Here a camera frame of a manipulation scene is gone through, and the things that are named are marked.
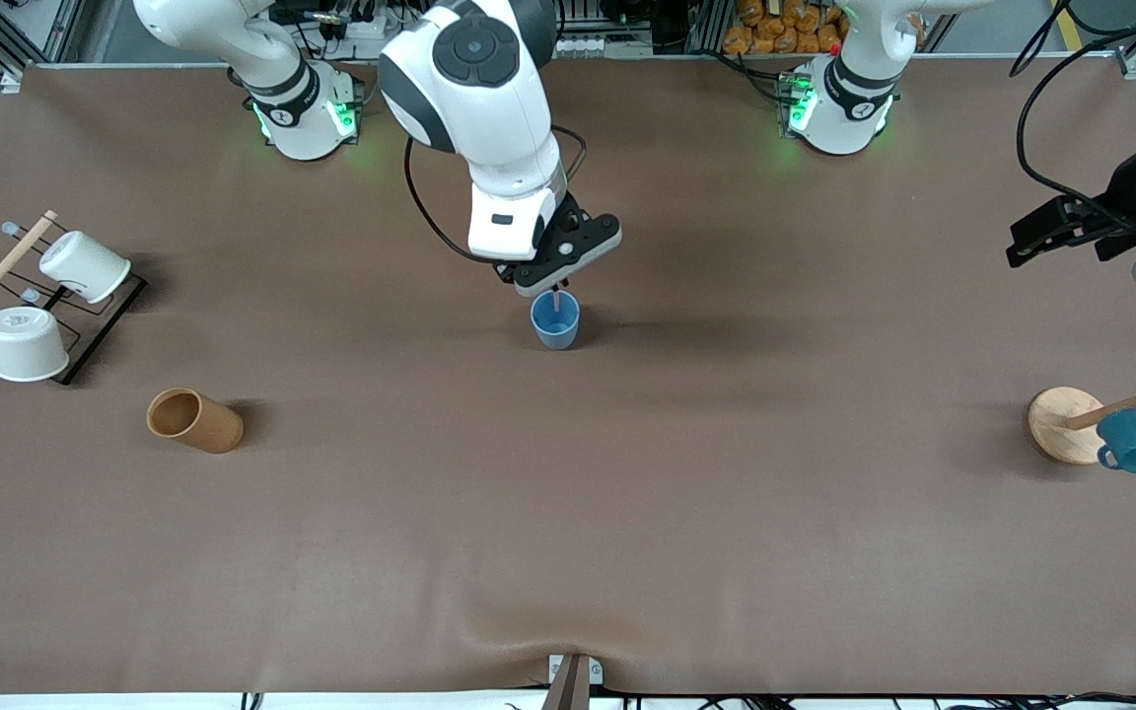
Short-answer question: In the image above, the black wire cup rack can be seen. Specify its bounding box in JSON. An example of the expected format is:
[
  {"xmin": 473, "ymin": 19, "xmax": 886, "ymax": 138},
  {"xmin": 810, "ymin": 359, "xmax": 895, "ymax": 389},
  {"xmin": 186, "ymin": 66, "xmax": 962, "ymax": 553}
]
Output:
[{"xmin": 0, "ymin": 222, "xmax": 148, "ymax": 387}]

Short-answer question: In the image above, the white power strip with plugs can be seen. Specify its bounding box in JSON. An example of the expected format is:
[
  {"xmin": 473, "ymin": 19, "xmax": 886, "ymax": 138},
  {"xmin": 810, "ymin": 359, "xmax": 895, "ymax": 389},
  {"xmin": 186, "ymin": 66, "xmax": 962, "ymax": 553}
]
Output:
[{"xmin": 323, "ymin": 8, "xmax": 393, "ymax": 60}]

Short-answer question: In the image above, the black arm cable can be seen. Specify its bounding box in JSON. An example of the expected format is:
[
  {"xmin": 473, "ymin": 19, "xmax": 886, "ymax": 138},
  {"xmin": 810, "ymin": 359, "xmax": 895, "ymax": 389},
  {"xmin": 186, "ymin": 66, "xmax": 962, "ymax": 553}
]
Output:
[
  {"xmin": 1015, "ymin": 0, "xmax": 1136, "ymax": 238},
  {"xmin": 404, "ymin": 126, "xmax": 589, "ymax": 264}
]

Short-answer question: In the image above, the wooden mug tree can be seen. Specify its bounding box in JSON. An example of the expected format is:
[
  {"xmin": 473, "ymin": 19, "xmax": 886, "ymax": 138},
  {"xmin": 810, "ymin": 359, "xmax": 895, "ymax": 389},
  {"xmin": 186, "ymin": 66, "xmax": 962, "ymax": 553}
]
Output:
[{"xmin": 1029, "ymin": 353, "xmax": 1136, "ymax": 465}]

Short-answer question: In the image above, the blue plastic cup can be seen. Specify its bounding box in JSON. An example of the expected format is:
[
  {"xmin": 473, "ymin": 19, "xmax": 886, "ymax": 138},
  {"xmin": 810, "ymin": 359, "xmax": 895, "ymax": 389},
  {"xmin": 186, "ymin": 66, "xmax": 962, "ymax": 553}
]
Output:
[{"xmin": 530, "ymin": 290, "xmax": 582, "ymax": 351}]

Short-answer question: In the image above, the metal table edge clamp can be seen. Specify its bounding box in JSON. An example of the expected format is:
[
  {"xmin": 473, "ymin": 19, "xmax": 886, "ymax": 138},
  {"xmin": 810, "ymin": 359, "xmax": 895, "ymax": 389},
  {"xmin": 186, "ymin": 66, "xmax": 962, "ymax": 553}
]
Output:
[{"xmin": 540, "ymin": 653, "xmax": 604, "ymax": 710}]

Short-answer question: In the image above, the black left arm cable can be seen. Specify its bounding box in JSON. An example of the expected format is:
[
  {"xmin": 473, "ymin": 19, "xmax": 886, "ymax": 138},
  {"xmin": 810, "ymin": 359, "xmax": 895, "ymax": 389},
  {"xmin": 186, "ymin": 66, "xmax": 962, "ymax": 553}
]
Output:
[{"xmin": 1015, "ymin": 0, "xmax": 1136, "ymax": 238}]

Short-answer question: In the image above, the white paper cup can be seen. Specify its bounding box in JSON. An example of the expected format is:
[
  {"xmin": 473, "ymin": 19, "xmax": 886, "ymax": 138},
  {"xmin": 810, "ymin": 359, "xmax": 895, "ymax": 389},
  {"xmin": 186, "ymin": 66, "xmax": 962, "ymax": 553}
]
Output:
[
  {"xmin": 0, "ymin": 307, "xmax": 71, "ymax": 383},
  {"xmin": 38, "ymin": 231, "xmax": 132, "ymax": 305}
]

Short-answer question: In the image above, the brown wooden cylinder cup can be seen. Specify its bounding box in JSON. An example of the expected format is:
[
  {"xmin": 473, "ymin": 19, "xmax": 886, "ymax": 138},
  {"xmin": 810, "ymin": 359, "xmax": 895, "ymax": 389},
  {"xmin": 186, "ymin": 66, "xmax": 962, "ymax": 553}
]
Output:
[{"xmin": 146, "ymin": 388, "xmax": 245, "ymax": 455}]

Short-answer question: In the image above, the bag of orange snacks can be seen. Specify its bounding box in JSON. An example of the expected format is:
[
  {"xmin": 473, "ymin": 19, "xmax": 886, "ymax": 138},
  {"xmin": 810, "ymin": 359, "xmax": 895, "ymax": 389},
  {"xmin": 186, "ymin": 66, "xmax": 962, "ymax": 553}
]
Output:
[{"xmin": 723, "ymin": 0, "xmax": 850, "ymax": 56}]

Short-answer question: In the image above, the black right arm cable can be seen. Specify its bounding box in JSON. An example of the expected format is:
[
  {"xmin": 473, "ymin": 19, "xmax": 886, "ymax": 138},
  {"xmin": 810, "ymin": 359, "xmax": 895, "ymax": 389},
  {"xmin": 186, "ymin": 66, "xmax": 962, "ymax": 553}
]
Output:
[{"xmin": 404, "ymin": 126, "xmax": 589, "ymax": 264}]

